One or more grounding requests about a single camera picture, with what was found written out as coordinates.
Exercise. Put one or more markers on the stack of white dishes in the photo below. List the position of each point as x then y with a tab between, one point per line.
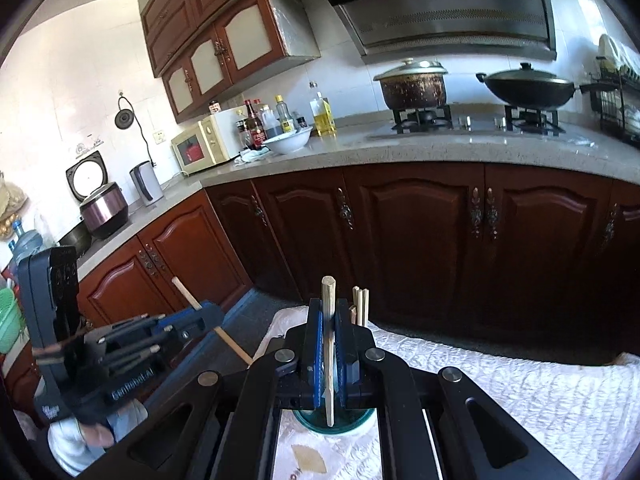
607	50

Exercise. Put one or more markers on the wooden wall cabinet glass doors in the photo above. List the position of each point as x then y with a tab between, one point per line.
200	0

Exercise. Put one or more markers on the grey stone countertop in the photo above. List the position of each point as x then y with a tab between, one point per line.
400	152

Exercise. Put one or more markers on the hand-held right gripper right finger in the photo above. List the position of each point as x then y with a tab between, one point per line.
342	355

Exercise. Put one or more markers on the gas stove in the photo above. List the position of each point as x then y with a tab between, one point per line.
470	127

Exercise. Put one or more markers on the brown cooking pot with lid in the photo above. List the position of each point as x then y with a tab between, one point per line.
412	87

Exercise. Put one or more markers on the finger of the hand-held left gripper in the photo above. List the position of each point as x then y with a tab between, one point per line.
200	312
170	342

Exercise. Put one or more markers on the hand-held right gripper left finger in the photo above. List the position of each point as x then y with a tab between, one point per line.
312	355

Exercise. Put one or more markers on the white electric kettle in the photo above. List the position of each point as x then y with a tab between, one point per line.
146	185

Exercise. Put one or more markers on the crumpled rag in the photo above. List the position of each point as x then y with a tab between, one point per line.
252	156

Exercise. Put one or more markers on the green plastic basket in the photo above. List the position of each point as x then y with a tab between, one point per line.
10	320

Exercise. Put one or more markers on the black round wall hanger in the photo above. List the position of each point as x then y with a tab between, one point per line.
124	119

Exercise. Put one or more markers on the white quilted tablecloth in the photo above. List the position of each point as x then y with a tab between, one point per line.
500	385

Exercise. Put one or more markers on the wall socket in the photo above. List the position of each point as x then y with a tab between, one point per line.
159	136

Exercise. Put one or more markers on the black pot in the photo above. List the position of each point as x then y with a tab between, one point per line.
75	240

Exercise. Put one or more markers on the steel range hood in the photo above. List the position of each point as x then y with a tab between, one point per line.
440	15

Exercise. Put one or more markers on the person's left hand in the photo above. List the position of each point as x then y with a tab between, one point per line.
75	447

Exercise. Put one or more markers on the clear bottle yellow cap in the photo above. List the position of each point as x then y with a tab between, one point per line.
285	115

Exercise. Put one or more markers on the dark sauce bottle red label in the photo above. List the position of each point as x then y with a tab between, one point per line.
255	130

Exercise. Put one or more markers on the yellow cooking oil bottle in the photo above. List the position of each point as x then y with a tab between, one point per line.
324	117

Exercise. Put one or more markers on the white floral utensil holder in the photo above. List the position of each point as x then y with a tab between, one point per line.
310	422

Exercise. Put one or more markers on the dark wooden base cabinet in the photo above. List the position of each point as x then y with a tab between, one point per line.
410	240

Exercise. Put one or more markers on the blue water jug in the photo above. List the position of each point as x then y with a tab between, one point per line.
27	245

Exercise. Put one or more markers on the maroon rice cooker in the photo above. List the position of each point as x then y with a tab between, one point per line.
102	210

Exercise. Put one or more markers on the black wok with lid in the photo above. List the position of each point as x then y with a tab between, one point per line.
530	90

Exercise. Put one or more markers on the black dish rack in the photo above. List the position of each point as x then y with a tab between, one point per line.
612	105

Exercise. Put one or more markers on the large white bowl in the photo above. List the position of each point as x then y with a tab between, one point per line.
287	142

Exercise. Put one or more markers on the cream yellow microwave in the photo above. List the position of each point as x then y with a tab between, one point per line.
200	145

